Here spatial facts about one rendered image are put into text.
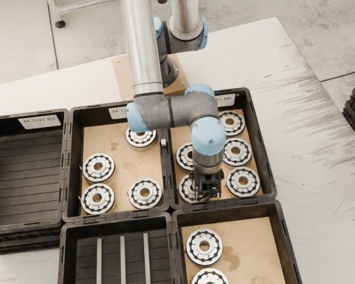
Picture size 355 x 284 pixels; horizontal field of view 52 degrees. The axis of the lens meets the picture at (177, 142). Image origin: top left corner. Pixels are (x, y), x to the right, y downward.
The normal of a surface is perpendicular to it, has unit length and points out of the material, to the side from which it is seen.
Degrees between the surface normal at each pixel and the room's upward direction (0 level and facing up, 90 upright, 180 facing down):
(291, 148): 0
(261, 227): 0
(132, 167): 0
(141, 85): 37
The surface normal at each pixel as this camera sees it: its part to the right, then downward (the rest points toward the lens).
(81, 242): -0.05, -0.52
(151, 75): 0.40, -0.03
